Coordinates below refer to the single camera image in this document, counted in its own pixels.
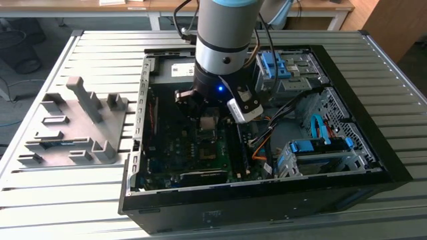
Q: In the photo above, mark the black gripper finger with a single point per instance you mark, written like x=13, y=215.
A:
x=184, y=96

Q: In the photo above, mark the silver square CPU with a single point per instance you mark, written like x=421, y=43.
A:
x=208, y=123

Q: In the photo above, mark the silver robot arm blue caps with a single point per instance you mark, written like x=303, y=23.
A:
x=223, y=30

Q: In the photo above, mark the CPU socket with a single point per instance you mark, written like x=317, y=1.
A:
x=208, y=153

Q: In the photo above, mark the grey power supply unit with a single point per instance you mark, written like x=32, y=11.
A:
x=167, y=75

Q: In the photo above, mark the blue drive carrier latch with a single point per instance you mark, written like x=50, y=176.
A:
x=267, y=60
x=283, y=73

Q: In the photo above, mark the green motherboard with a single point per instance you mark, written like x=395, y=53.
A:
x=180, y=155

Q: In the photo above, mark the grey metal drive cage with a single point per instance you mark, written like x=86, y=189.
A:
x=300, y=85

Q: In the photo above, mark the black RAM stick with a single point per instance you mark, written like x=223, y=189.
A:
x=243, y=150

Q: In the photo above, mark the black graphics card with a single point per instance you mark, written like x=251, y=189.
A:
x=203, y=176

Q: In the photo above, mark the grey parts rack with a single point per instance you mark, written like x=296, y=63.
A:
x=80, y=127

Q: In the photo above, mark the hard disk in blue carrier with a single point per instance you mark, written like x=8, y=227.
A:
x=301, y=146

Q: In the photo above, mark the blue RAM stick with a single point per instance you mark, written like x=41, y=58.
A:
x=54, y=144

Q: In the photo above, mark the white box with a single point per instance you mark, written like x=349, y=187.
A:
x=110, y=2

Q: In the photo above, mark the metal disk bay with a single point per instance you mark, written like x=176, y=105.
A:
x=333, y=162

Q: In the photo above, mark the black PC case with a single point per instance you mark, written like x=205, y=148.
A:
x=233, y=212

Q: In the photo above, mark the black bin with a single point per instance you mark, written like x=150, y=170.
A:
x=20, y=50

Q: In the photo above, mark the brown wooden cabinet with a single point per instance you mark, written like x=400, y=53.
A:
x=396, y=25

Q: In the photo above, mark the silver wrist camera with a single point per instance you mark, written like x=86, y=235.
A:
x=244, y=110
x=188, y=35

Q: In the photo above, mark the wooden desk white frame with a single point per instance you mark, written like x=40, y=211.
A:
x=66, y=8

